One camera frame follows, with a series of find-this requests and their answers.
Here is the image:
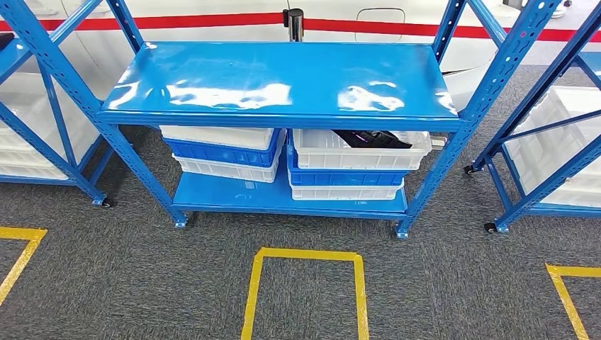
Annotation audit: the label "blue metal shelf rack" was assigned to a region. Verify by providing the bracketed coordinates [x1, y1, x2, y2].
[462, 0, 601, 234]
[0, 0, 564, 240]
[0, 0, 116, 209]

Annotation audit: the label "black curved plastic parts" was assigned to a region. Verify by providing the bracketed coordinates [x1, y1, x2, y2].
[330, 130, 414, 150]

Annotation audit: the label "yellow floor tape square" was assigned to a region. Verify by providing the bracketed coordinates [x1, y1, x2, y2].
[240, 247, 371, 340]
[545, 263, 601, 340]
[0, 226, 48, 306]

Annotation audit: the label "white vehicle body red stripe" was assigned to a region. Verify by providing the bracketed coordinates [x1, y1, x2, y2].
[0, 0, 601, 113]

